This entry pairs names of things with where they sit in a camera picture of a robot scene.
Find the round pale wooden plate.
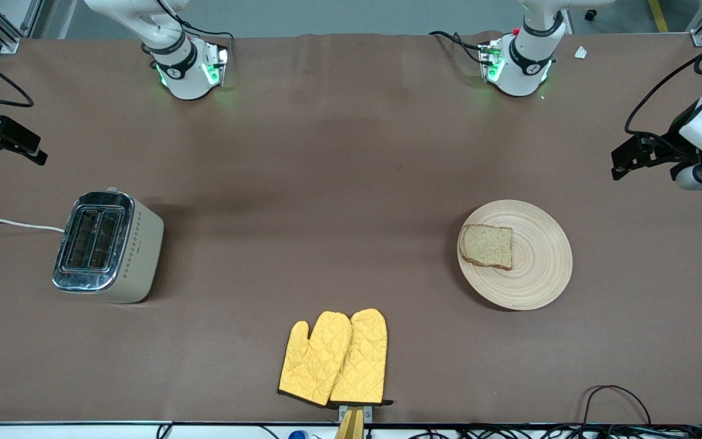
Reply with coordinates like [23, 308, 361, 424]
[456, 199, 573, 311]

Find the slice of brown bread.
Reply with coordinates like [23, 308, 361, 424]
[459, 224, 514, 271]

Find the metal arm base connector block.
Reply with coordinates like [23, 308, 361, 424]
[202, 41, 230, 87]
[479, 40, 504, 83]

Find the chrome and beige toaster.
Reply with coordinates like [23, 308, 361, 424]
[52, 186, 165, 304]

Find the yellow quilted oven mitt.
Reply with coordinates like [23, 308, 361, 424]
[278, 311, 353, 408]
[328, 308, 394, 407]

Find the wooden clamp piece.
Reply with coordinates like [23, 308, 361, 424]
[334, 407, 365, 439]

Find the white toaster power cord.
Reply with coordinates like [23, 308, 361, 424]
[0, 218, 65, 234]

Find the black arm base cable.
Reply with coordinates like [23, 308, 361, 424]
[429, 30, 486, 65]
[156, 0, 235, 59]

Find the black looped cable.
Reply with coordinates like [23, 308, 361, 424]
[580, 385, 653, 427]

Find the black cable bundle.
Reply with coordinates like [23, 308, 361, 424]
[409, 424, 702, 439]

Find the small metal bracket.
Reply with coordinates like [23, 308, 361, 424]
[338, 404, 373, 423]

